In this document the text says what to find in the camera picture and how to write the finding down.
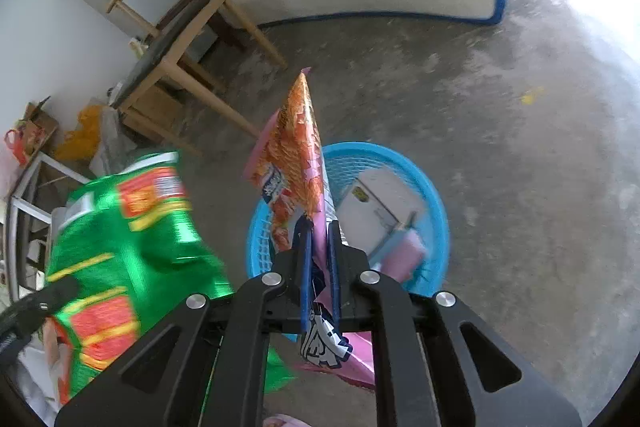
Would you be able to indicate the yellow plastic bag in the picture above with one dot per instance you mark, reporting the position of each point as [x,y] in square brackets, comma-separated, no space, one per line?
[85,127]

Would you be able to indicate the wooden chair with dark seat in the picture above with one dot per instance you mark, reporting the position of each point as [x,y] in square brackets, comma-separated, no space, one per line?
[165,42]

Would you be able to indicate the white bag with green print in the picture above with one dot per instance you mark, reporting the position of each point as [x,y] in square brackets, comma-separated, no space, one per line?
[137,47]

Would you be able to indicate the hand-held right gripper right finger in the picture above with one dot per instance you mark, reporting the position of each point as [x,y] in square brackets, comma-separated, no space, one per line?
[334,277]

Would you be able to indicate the cardboard box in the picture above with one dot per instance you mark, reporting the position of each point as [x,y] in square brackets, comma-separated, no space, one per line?
[150,107]
[40,127]

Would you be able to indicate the blue mesh wastebasket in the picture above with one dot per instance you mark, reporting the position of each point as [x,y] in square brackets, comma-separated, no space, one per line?
[430,207]

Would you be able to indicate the grey plastic sheet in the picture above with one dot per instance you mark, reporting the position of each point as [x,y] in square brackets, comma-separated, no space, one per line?
[107,157]

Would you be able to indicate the dark wooden stool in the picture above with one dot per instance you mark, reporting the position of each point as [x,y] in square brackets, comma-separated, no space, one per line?
[225,27]

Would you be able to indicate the pink snack bag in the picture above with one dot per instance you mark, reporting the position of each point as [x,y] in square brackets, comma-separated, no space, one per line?
[295,157]

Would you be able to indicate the green snack bag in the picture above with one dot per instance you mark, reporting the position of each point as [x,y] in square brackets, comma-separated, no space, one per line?
[125,247]

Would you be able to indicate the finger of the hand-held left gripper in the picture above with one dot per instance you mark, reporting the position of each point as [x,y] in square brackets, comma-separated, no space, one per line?
[45,304]

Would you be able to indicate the blue white medicine box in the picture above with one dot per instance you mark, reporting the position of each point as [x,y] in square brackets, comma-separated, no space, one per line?
[375,207]

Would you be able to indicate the white side table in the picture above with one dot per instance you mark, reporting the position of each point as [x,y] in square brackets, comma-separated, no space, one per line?
[45,164]

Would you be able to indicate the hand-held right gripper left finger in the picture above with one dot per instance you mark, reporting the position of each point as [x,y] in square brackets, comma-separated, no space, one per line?
[306,277]

